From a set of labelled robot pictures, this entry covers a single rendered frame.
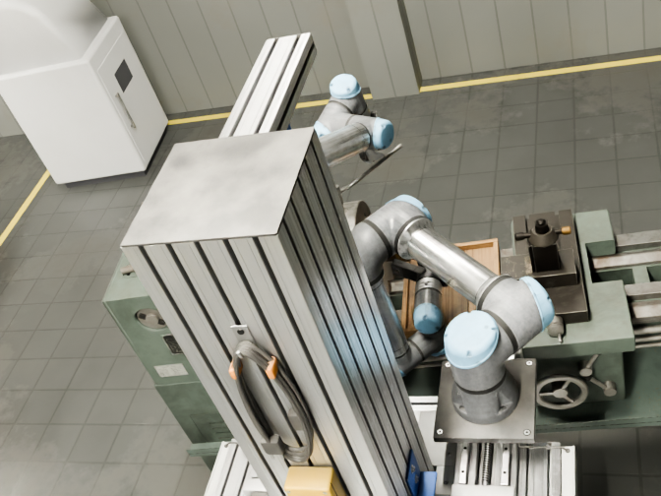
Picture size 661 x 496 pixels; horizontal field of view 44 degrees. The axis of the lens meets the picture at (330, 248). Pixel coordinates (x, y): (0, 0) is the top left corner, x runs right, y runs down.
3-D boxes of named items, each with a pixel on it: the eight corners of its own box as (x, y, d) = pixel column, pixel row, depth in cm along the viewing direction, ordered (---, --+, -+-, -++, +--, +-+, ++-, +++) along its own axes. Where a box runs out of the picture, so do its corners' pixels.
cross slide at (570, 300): (521, 328, 231) (519, 317, 228) (513, 226, 262) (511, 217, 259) (589, 322, 226) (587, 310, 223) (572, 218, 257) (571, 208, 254)
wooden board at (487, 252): (402, 341, 247) (400, 333, 245) (407, 259, 274) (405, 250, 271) (504, 331, 240) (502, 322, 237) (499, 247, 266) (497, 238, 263)
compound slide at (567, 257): (504, 293, 236) (501, 280, 233) (502, 269, 243) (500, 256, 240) (577, 284, 231) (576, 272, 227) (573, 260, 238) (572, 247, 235)
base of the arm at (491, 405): (517, 424, 180) (511, 397, 174) (450, 424, 185) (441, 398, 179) (519, 370, 191) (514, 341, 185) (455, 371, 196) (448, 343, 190)
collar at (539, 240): (529, 249, 225) (527, 241, 223) (527, 229, 231) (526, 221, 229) (559, 245, 223) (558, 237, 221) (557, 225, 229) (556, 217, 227)
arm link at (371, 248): (344, 256, 196) (401, 393, 223) (379, 230, 199) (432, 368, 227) (319, 239, 205) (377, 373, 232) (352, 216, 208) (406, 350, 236)
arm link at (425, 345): (410, 355, 235) (402, 330, 228) (440, 333, 239) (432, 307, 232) (428, 370, 230) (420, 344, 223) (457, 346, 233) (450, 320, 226)
